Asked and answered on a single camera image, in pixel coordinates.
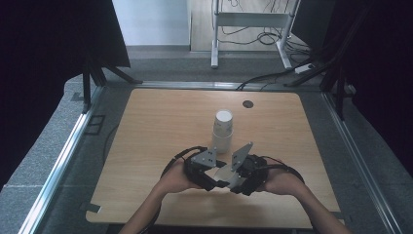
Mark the person's left hand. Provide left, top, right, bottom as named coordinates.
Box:
left=161, top=159, right=201, bottom=194

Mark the black tape piece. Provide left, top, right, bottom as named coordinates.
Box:
left=79, top=201, right=102, bottom=215

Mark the white paper cup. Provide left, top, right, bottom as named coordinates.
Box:
left=210, top=130, right=234, bottom=155
left=213, top=109, right=234, bottom=137

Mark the white power strip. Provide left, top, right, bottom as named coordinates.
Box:
left=294, top=62, right=317, bottom=75

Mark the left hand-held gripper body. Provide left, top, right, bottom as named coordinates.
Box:
left=183, top=147, right=218, bottom=192

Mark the black tripod stand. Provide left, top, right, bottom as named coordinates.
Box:
left=284, top=48, right=347, bottom=121
left=81, top=54, right=143, bottom=114

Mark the black curtain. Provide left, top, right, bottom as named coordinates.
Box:
left=324, top=0, right=413, bottom=179
left=0, top=0, right=131, bottom=190

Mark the person's right hand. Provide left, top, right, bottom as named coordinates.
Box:
left=259, top=167, right=306, bottom=196

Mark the tangle of black floor cables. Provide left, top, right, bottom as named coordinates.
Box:
left=216, top=24, right=314, bottom=57

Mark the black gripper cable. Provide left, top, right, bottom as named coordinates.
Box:
left=259, top=156, right=306, bottom=184
left=160, top=145, right=208, bottom=179

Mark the black floor cable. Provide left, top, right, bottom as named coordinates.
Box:
left=236, top=69, right=300, bottom=92

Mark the white metal stand frame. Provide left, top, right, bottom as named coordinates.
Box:
left=210, top=0, right=302, bottom=70

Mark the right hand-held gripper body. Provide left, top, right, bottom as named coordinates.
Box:
left=230, top=141, right=271, bottom=197

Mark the aluminium rail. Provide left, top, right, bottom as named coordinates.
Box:
left=131, top=80, right=304, bottom=92
left=18, top=85, right=107, bottom=234
left=320, top=92, right=404, bottom=234

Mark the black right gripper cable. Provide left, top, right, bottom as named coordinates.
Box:
left=259, top=156, right=306, bottom=184

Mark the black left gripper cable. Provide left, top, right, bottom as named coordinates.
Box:
left=160, top=145, right=208, bottom=179

